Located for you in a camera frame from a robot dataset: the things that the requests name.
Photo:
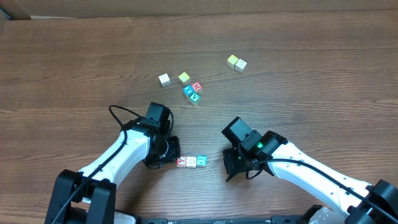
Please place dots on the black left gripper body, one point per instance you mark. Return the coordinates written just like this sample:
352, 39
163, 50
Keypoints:
173, 147

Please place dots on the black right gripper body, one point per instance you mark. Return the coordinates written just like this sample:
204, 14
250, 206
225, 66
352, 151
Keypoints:
232, 163

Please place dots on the red Y wooden block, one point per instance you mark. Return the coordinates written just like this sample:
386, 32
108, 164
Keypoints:
181, 161

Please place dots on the plain cream wooden block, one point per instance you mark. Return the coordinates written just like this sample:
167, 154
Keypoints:
191, 162

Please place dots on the blue D wooden block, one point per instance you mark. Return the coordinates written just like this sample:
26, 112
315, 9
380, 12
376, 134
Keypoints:
201, 161

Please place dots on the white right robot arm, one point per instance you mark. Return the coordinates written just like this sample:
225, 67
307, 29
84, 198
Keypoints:
345, 199

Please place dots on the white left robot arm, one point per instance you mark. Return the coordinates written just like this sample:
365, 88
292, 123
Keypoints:
89, 195

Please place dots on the green V wooden block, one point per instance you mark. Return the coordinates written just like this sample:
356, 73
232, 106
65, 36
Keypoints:
194, 98

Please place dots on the blue X wooden block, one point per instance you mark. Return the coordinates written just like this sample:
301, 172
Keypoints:
188, 90

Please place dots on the white picture wooden block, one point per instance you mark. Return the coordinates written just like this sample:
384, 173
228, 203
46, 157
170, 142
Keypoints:
164, 79

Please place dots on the red M wooden block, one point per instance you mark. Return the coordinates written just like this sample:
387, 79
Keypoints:
197, 87

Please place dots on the yellow top wooden block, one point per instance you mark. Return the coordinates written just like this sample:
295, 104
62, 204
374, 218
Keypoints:
231, 61

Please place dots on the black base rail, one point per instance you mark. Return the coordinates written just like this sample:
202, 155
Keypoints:
217, 220

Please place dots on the yellow ring wooden block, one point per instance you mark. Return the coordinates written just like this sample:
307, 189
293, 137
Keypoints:
240, 65

